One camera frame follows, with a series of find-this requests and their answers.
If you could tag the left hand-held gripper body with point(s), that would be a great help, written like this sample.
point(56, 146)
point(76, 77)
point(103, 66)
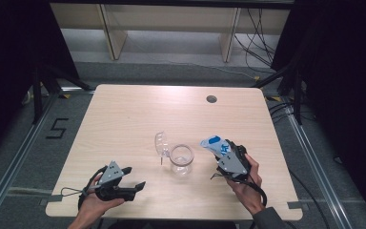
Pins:
point(111, 174)

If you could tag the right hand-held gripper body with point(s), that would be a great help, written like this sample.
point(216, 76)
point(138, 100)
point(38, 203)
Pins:
point(233, 163)

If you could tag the white and blue milk carton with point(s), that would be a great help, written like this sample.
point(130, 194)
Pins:
point(214, 144)

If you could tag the clear glass jar with lid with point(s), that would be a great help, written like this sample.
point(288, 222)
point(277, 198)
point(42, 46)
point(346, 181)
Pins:
point(181, 159)

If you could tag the person's right hand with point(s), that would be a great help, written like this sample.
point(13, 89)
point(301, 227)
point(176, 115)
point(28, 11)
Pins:
point(251, 191)

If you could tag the person's left hand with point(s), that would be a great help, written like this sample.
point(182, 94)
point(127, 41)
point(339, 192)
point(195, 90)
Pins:
point(93, 206)

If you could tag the round grey table grommet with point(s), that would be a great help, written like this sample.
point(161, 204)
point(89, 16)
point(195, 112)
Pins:
point(211, 99)

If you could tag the yellow and black tape piece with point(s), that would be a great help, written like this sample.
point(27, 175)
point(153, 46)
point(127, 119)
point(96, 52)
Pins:
point(65, 96)
point(273, 98)

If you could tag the grey tape strip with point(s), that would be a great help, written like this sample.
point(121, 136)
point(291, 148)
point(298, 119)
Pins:
point(295, 205)
point(52, 198)

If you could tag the black metal stand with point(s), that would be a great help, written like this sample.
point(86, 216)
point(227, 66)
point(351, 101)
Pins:
point(297, 95)
point(38, 95)

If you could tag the black curtain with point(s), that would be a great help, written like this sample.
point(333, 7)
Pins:
point(346, 79)
point(12, 63)

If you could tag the light wooden shelf unit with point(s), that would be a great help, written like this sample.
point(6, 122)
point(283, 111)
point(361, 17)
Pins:
point(171, 16)

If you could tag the aluminium floor rail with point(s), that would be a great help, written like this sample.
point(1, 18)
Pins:
point(22, 152)
point(311, 159)

